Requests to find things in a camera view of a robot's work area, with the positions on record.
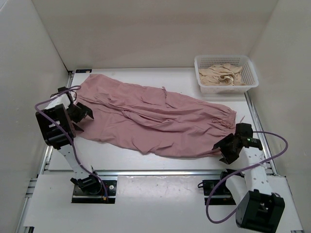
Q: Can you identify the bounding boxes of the purple cable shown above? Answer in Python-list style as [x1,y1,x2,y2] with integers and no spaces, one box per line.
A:
[206,131,290,224]
[35,85,109,197]

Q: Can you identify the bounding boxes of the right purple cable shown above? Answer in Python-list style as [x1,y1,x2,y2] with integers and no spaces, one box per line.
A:
[206,131,290,224]

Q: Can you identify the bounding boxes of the aluminium front rail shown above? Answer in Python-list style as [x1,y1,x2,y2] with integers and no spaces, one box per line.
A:
[98,169,224,176]

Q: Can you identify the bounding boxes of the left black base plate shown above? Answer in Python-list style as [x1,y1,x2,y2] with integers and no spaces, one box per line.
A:
[71,180,117,204]

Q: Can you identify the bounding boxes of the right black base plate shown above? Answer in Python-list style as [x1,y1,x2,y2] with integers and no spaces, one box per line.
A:
[197,180,236,205]

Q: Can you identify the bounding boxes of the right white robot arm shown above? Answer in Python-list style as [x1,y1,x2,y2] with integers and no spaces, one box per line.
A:
[206,123,285,233]

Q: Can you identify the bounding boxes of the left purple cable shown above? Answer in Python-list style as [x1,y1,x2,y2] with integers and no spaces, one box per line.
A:
[35,85,109,197]

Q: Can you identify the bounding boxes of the white plastic basket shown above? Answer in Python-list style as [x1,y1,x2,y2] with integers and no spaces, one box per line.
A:
[194,55,259,94]

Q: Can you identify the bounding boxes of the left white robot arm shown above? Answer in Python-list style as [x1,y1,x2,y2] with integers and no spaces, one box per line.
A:
[35,85,107,197]

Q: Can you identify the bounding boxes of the pink trousers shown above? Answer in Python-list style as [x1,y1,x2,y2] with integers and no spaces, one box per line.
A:
[77,74,236,159]

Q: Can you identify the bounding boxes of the beige trousers in basket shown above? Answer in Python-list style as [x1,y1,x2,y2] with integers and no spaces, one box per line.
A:
[198,64,246,86]

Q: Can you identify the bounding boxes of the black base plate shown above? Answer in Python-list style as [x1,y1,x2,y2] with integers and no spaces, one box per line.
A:
[197,180,236,205]
[71,180,117,204]

